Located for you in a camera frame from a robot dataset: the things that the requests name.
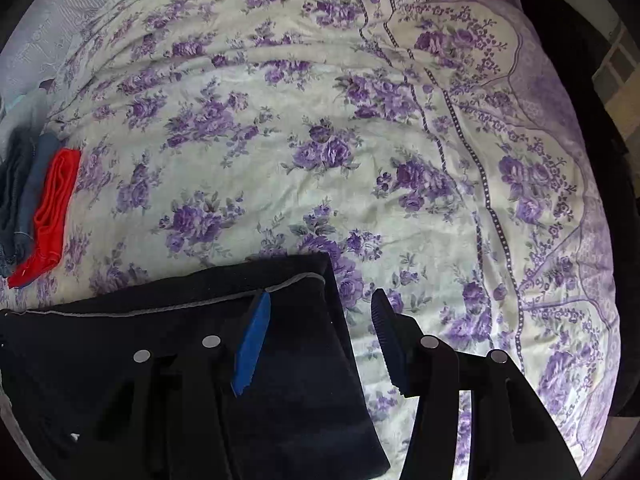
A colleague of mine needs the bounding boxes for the grey patterned bed cover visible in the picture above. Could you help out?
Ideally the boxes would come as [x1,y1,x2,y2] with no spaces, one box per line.
[0,0,173,113]

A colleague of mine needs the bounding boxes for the folded blue jeans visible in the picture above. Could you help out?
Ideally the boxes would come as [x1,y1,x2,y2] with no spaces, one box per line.
[12,132,63,263]

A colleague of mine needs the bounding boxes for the purple floral bed sheet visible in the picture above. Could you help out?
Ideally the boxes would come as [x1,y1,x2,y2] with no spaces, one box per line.
[0,0,618,471]

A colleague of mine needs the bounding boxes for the red folded garment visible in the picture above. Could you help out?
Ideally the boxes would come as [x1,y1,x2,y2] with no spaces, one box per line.
[7,147,82,290]

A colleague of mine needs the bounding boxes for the black pants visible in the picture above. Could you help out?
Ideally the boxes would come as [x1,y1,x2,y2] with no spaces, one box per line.
[0,252,392,480]

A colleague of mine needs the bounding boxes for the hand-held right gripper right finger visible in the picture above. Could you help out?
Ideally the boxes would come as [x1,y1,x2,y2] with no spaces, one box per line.
[370,288,582,480]

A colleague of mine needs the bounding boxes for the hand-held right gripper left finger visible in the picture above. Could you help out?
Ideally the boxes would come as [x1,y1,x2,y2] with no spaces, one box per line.
[97,291,273,480]

